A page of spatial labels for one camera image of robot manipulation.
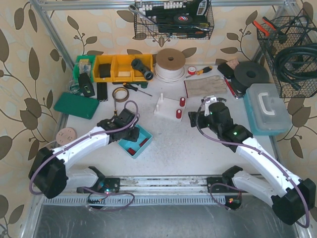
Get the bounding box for white four-peg base plate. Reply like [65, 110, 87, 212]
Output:
[154, 93, 185, 121]

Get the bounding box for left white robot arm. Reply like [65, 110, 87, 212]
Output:
[29, 108, 140, 199]

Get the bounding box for teal spring tray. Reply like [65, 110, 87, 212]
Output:
[118, 125, 153, 159]

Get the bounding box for teal clear storage box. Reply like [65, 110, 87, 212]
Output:
[243, 83, 292, 136]

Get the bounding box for beige work glove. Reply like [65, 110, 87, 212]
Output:
[184, 75, 227, 98]

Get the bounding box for green storage bin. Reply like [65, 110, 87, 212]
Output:
[73, 55, 96, 82]

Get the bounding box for grey plastic pipe fitting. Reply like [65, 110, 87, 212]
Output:
[131, 59, 154, 81]

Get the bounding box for black block in bin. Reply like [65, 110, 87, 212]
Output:
[99, 63, 111, 78]

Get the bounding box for coiled black hose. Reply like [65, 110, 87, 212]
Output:
[274, 43, 317, 85]

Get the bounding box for black aluminium profile block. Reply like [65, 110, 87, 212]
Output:
[97, 82, 108, 102]

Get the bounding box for black case with sponge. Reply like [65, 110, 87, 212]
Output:
[217, 59, 239, 79]

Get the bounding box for black disc spool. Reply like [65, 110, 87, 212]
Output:
[231, 61, 269, 93]

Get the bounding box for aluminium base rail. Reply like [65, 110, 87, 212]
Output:
[32, 175, 300, 206]

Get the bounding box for large red spring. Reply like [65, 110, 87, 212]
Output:
[175, 109, 182, 119]
[179, 97, 186, 108]

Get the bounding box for green flat case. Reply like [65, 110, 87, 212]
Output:
[53, 92, 99, 119]

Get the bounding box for orange-handled pliers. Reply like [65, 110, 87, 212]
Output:
[252, 16, 277, 37]

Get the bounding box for steel claw hammer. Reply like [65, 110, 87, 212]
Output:
[217, 97, 227, 102]

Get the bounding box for yellow storage bins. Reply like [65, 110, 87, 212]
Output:
[92, 54, 154, 83]

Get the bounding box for black meter device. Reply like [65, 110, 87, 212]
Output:
[78, 73, 95, 97]

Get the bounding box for top wire basket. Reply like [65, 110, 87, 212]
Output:
[128, 0, 214, 41]

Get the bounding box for small red spring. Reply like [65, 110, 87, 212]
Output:
[139, 138, 148, 147]

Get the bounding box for yellow-black bit driver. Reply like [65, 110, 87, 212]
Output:
[185, 66, 212, 78]

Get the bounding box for red white tape roll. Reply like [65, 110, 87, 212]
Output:
[188, 66, 196, 75]

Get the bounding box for small orange-black screwdriver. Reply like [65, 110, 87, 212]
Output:
[113, 97, 117, 116]

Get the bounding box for brown packing tape roll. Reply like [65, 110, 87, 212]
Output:
[112, 87, 129, 103]

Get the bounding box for white cable spool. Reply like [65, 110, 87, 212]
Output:
[155, 48, 186, 83]

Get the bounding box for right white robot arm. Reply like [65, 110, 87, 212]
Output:
[188, 96, 317, 229]

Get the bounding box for black-yellow flathead screwdriver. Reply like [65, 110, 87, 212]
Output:
[123, 83, 152, 97]

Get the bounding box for wire basket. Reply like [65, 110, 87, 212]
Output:
[128, 0, 214, 41]
[257, 15, 317, 98]

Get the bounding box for right wire basket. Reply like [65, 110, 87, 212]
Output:
[257, 15, 317, 98]

